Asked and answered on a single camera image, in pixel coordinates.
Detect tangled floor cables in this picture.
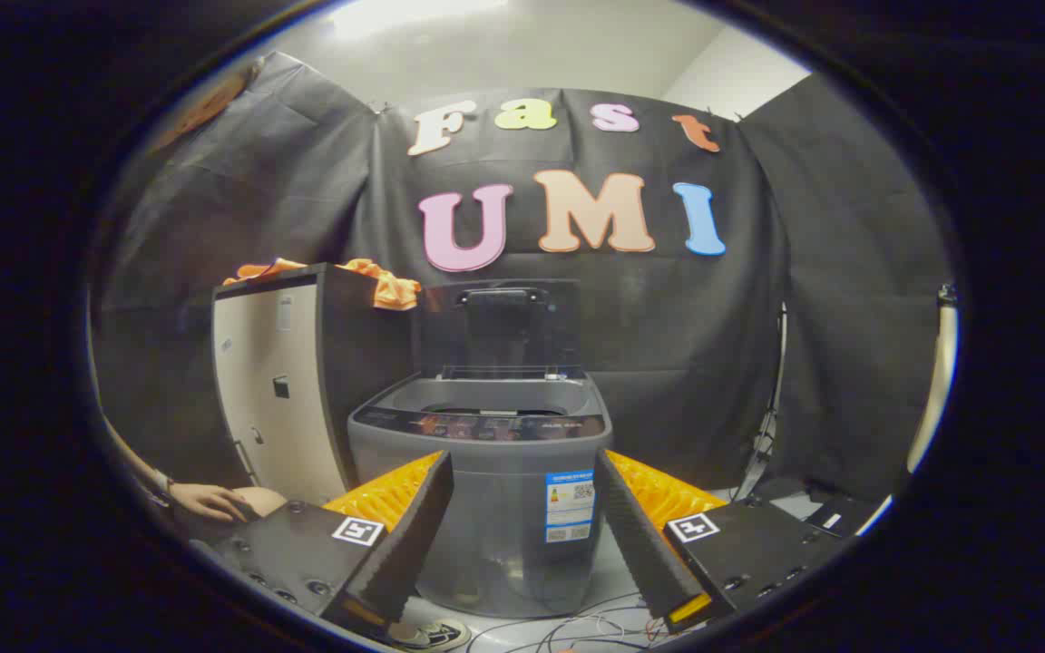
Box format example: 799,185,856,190
468,594,669,653

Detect black floor box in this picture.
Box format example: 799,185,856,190
804,494,882,538

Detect black backdrop cloth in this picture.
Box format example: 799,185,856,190
92,52,954,509

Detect black light stand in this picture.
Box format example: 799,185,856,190
731,304,791,500

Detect black and white sneaker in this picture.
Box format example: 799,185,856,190
386,619,471,652

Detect dark washing machine lid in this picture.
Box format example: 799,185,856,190
418,279,582,378

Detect grey washing machine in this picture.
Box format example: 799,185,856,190
347,367,614,619

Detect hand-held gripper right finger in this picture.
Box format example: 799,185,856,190
593,449,850,636

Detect orange polo shirt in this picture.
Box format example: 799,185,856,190
223,258,422,312

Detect black and cream cabinet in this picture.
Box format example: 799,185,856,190
211,263,419,509

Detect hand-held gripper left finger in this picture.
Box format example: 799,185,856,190
191,451,455,647

